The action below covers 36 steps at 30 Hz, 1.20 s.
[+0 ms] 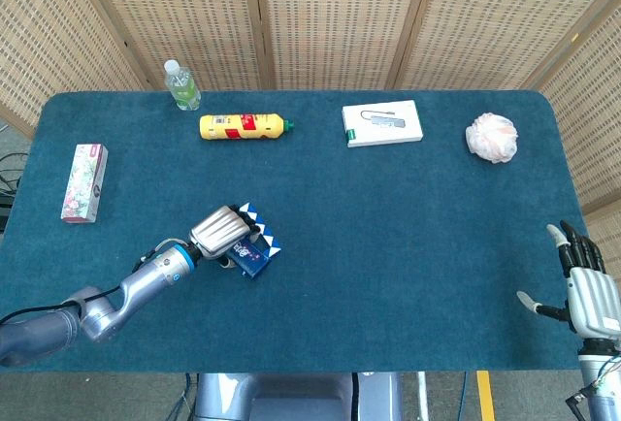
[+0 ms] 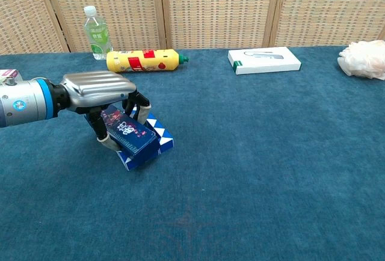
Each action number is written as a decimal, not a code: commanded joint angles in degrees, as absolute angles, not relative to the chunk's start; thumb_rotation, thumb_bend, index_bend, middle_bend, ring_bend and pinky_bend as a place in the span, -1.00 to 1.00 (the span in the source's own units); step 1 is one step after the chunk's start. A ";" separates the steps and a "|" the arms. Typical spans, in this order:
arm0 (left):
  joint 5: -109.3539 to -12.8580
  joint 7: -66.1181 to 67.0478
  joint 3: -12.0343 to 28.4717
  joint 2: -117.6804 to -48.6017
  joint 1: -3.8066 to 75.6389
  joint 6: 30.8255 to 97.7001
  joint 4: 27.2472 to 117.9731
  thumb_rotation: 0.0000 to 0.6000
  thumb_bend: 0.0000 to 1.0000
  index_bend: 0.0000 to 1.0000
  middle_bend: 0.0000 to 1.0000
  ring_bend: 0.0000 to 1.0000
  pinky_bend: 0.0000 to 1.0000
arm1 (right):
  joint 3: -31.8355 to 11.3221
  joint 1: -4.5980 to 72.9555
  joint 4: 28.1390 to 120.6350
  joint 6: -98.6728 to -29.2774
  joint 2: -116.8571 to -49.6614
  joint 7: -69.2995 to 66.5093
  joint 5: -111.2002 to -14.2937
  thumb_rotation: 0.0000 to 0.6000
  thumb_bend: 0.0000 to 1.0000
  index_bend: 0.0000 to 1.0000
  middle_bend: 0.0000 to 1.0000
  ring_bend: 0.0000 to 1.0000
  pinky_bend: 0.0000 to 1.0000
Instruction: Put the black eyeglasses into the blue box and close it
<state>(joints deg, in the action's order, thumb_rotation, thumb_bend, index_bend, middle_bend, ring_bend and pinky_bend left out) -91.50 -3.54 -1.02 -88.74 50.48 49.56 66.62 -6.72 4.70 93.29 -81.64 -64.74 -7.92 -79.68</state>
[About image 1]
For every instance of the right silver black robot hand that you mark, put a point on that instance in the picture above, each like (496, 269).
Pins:
(592, 295)

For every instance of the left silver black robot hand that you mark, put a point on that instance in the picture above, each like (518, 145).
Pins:
(220, 234)

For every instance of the blue glasses box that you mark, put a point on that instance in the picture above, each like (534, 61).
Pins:
(250, 258)

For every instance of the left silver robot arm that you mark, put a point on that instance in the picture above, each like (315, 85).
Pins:
(145, 280)

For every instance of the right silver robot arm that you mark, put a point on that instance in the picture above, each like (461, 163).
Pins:
(601, 392)

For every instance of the yellow bottle with green cap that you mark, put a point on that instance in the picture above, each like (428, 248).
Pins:
(218, 127)

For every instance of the pink floral carton box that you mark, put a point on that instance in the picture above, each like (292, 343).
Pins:
(85, 183)

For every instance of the yellow floor tape strip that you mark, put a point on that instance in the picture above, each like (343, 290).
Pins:
(485, 397)

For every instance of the clear bottle with green label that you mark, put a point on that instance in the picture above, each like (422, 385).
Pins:
(184, 88)

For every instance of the teal table cloth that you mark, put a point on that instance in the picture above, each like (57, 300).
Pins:
(388, 222)

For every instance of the grey robot torso base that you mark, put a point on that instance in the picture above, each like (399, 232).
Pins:
(291, 397)

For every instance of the crumpled white bag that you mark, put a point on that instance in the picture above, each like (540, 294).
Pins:
(492, 137)

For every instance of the white flat product box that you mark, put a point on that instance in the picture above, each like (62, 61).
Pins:
(383, 132)

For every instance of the woven bamboo folding screen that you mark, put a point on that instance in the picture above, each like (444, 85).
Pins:
(330, 18)

